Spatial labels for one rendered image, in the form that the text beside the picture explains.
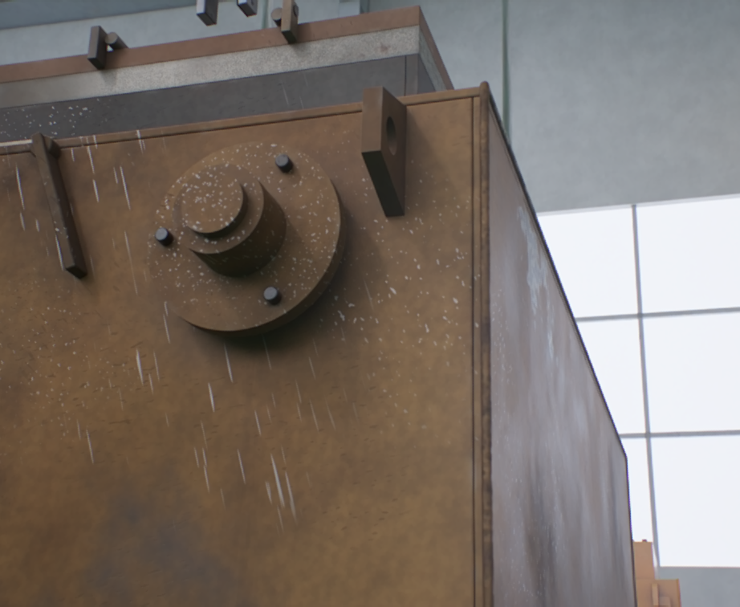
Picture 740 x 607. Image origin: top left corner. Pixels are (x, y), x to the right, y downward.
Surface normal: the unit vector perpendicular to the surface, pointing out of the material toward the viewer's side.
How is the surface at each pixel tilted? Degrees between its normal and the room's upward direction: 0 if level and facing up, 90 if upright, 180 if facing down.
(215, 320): 90
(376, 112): 90
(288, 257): 90
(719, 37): 90
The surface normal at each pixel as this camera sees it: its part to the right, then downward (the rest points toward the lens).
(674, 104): -0.25, -0.35
